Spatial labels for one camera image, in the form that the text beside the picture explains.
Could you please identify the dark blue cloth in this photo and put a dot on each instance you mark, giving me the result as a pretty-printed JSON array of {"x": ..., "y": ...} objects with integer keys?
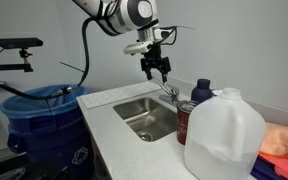
[{"x": 262, "y": 171}]

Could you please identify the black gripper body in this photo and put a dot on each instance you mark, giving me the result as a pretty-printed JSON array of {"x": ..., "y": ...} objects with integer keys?
[{"x": 155, "y": 60}]

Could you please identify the dark red tumbler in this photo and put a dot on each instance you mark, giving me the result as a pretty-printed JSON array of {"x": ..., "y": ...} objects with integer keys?
[{"x": 183, "y": 123}]

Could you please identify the blue recycling bin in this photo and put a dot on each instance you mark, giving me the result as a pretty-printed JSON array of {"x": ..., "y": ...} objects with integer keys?
[{"x": 50, "y": 140}]

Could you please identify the translucent plastic gallon jug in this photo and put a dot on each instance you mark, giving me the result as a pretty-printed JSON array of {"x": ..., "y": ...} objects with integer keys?
[{"x": 224, "y": 136}]

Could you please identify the black stereo camera bar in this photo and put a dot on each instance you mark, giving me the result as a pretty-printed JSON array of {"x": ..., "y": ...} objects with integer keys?
[{"x": 19, "y": 42}]

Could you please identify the navy blue bottle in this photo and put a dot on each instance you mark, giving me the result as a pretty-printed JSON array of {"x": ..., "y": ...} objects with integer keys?
[{"x": 201, "y": 93}]

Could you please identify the red cloth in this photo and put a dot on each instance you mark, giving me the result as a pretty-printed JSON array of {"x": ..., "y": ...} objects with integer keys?
[{"x": 287, "y": 165}]

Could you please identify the stainless steel sink basin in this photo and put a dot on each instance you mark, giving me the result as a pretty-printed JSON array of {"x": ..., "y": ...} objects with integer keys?
[{"x": 147, "y": 116}]

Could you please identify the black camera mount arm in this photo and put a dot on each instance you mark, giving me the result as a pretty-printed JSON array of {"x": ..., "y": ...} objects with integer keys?
[{"x": 14, "y": 67}]

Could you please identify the white tile pattern mat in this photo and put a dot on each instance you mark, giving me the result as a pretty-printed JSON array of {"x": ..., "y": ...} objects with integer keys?
[{"x": 117, "y": 95}]

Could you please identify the light orange cloth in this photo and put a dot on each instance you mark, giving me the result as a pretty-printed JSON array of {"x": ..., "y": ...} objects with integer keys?
[{"x": 280, "y": 138}]

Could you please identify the chrome faucet with spout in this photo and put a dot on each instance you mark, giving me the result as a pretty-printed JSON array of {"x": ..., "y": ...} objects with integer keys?
[{"x": 160, "y": 85}]

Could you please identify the blue bin liner bag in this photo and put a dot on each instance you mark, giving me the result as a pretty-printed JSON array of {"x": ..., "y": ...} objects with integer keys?
[{"x": 40, "y": 100}]

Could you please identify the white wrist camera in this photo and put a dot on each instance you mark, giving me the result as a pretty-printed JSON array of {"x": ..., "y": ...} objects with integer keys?
[{"x": 137, "y": 48}]

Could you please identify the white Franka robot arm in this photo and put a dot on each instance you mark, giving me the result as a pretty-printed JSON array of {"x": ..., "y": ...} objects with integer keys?
[{"x": 124, "y": 15}]

